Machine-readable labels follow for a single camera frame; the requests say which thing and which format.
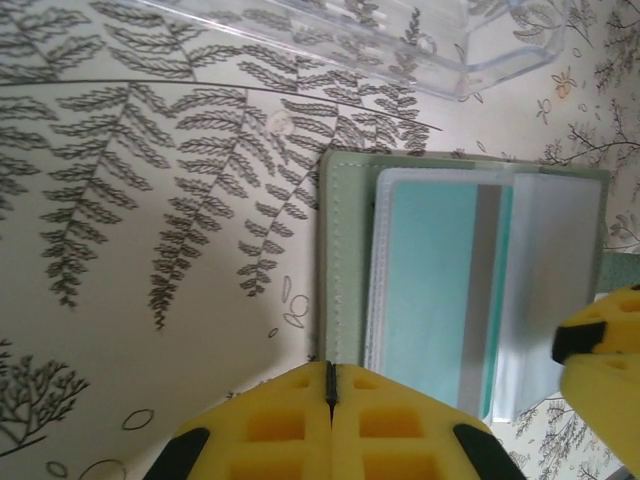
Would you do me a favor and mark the teal card silver stripe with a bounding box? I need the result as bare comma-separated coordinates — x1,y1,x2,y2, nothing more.
387,180,516,422

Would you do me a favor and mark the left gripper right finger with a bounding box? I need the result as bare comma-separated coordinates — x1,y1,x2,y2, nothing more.
332,362,522,480

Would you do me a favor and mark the clear acrylic card organizer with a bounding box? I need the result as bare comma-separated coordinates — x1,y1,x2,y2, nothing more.
133,0,575,104

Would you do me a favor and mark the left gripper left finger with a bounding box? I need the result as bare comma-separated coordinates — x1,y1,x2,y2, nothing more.
158,360,334,480

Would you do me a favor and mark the green card holder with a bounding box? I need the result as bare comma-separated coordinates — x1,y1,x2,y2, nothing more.
313,148,640,427

